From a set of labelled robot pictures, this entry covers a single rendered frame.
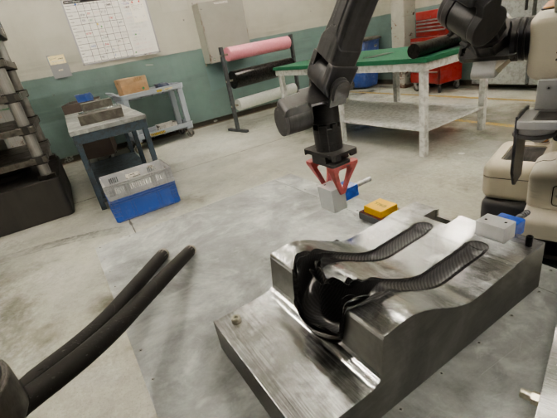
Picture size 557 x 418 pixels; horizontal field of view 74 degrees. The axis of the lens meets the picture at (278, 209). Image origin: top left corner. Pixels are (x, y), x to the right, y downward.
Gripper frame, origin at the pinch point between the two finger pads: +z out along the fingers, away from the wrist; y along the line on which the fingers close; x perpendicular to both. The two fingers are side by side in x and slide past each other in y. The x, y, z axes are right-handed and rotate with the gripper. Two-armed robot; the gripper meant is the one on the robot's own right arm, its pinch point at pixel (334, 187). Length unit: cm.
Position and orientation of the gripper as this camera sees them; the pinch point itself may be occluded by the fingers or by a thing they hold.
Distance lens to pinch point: 82.5
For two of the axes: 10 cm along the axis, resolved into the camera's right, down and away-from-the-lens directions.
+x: 8.3, -3.7, 4.1
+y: 5.2, 2.8, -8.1
